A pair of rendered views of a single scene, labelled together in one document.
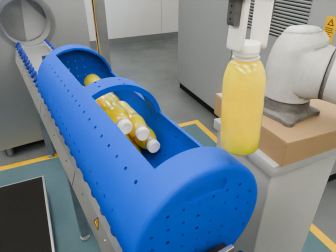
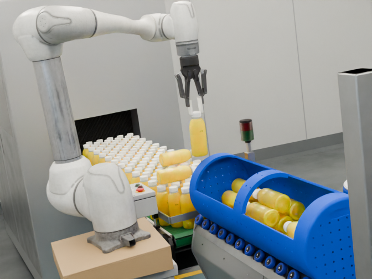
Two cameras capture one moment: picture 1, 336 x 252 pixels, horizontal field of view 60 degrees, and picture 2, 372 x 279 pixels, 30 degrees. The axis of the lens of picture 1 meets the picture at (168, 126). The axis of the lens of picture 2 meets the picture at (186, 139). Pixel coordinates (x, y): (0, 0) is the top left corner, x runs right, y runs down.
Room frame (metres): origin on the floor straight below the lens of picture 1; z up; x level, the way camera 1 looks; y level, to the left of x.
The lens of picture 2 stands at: (3.14, 0.27, 1.88)
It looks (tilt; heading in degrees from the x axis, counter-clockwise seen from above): 12 degrees down; 189
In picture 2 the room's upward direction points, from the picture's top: 8 degrees counter-clockwise
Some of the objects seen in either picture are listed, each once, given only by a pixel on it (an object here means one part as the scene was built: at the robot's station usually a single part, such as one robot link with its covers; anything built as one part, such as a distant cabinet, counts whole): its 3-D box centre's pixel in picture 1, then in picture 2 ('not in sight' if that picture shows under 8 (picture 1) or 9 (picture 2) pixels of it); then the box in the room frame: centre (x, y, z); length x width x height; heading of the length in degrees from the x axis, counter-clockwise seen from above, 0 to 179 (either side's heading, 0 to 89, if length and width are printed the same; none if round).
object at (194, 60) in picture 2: not in sight; (190, 67); (0.43, -0.11, 1.61); 0.08 x 0.07 x 0.09; 120
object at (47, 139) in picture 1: (43, 125); not in sight; (2.05, 1.02, 0.31); 0.06 x 0.06 x 0.63; 31
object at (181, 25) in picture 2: not in sight; (181, 21); (0.42, -0.13, 1.79); 0.13 x 0.11 x 0.16; 53
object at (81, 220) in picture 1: (77, 201); not in sight; (1.21, 0.52, 0.31); 0.06 x 0.06 x 0.63; 31
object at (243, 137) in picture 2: not in sight; (247, 134); (-0.17, 0.03, 1.18); 0.06 x 0.06 x 0.05
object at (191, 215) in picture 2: not in sight; (212, 209); (0.28, -0.12, 0.96); 0.40 x 0.01 x 0.03; 121
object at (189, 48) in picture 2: not in sight; (187, 48); (0.43, -0.11, 1.68); 0.09 x 0.09 x 0.06
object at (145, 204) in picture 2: not in sight; (138, 199); (0.32, -0.43, 1.05); 0.20 x 0.10 x 0.10; 31
